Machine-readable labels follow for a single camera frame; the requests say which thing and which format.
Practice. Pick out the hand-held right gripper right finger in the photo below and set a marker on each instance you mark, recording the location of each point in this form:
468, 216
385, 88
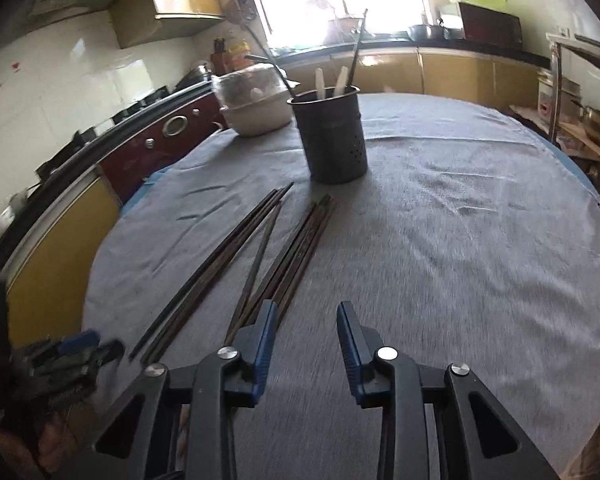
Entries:
349, 345

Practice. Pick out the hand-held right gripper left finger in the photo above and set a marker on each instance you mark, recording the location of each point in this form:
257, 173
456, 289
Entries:
266, 340

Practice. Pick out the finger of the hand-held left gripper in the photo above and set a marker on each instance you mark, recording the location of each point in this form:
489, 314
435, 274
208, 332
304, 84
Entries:
77, 344
90, 365

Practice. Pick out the bunch of dark chopsticks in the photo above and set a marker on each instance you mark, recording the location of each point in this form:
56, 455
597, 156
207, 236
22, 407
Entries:
290, 267

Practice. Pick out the black utensil holder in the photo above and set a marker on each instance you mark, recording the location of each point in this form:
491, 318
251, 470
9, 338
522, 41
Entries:
330, 140

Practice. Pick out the white plastic spoon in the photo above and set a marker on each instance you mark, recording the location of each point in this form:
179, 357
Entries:
320, 82
340, 82

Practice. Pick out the grey tablecloth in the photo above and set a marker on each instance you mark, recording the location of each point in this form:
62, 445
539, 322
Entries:
430, 235

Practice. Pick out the blue table cover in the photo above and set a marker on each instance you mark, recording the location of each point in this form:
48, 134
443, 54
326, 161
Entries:
145, 185

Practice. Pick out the dark red built-in oven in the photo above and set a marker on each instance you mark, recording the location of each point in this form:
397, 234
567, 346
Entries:
155, 145

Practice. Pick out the white ceramic bowl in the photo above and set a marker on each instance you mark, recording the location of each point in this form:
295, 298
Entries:
255, 120

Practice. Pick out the black gas stove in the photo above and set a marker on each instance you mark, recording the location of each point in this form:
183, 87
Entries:
130, 105

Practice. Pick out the bagged stack of bowls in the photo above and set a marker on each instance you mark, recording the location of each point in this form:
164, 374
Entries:
245, 85

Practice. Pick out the steel wok with lid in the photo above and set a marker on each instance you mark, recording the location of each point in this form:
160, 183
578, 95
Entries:
197, 72

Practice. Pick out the wooden knife block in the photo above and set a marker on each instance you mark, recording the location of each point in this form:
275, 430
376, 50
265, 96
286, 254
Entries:
220, 60

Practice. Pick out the yellow oil bottle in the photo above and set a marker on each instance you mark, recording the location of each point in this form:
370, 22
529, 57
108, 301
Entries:
240, 55

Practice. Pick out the flat cardboard sheet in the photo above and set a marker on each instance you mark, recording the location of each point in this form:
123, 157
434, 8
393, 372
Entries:
527, 117

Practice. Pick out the white rice cooker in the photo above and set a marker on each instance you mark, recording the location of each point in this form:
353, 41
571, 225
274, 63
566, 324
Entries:
547, 100

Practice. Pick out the steel basin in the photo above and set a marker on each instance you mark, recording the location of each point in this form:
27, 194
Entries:
450, 32
419, 32

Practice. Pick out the hanging round strainer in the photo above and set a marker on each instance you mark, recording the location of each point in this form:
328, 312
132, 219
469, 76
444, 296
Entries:
241, 10

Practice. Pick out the small steel pot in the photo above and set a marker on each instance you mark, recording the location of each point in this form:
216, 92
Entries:
595, 120

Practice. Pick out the metal storage rack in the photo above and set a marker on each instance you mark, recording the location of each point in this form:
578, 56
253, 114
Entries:
559, 85

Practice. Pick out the kitchen window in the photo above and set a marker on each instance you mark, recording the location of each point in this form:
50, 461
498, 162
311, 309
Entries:
290, 0

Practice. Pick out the dark microwave oven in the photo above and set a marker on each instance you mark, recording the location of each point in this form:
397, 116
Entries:
485, 27

